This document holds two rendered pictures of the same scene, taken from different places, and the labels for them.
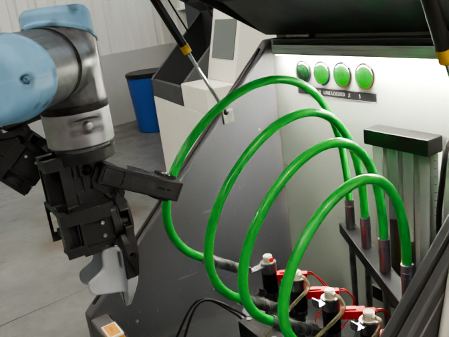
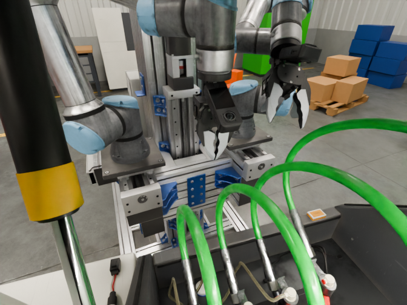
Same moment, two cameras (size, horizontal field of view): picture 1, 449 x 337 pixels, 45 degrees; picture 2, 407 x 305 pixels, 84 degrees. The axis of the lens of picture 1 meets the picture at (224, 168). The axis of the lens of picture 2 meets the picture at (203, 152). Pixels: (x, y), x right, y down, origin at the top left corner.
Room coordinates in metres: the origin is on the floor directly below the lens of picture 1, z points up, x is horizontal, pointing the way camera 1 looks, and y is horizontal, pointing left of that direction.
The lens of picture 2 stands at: (0.69, -0.32, 1.52)
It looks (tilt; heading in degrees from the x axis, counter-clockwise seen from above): 32 degrees down; 103
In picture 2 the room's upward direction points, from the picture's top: straight up
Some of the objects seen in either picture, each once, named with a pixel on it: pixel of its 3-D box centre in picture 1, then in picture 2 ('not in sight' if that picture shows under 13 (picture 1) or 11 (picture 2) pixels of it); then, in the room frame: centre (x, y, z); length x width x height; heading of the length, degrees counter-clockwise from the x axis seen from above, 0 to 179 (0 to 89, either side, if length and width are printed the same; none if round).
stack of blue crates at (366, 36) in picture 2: not in sight; (378, 55); (3.42, 6.14, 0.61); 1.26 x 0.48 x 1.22; 126
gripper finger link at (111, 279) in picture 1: (111, 281); (206, 141); (0.59, 0.15, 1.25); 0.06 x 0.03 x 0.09; 120
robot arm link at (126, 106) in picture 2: not in sight; (121, 115); (0.24, 0.35, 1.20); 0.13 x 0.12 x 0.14; 81
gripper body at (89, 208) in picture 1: (87, 196); (212, 98); (0.60, 0.16, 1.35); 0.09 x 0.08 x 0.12; 120
